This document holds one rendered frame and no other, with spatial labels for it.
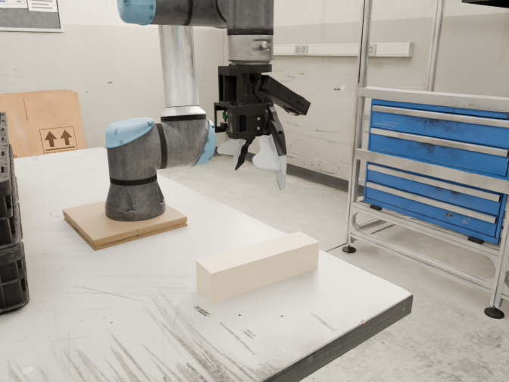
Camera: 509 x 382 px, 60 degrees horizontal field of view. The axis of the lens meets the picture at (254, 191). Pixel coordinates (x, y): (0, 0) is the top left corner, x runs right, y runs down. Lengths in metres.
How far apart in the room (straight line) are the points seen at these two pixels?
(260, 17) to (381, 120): 1.69
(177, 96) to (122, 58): 3.24
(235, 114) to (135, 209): 0.48
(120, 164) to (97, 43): 3.23
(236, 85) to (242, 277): 0.33
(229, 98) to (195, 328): 0.37
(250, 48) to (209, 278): 0.38
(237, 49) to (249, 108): 0.09
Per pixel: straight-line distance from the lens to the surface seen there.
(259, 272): 0.81
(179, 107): 1.11
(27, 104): 3.96
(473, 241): 2.19
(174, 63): 1.12
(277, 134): 0.71
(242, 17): 0.71
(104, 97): 4.28
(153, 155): 1.08
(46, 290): 0.91
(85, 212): 1.19
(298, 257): 0.86
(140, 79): 4.40
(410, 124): 2.25
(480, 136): 2.09
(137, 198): 1.09
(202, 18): 0.79
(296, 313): 0.77
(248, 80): 0.72
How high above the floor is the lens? 1.12
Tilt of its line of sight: 18 degrees down
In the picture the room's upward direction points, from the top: straight up
